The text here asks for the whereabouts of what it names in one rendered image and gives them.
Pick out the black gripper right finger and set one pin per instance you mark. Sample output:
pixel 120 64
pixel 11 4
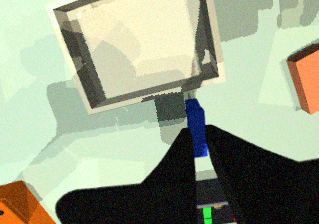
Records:
pixel 261 186

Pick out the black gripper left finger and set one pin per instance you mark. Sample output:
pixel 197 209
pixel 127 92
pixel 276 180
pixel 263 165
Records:
pixel 166 196

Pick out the green fuse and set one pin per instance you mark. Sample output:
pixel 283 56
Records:
pixel 207 215

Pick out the dark grey fuse block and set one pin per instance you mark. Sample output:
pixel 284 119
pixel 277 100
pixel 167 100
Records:
pixel 210 194

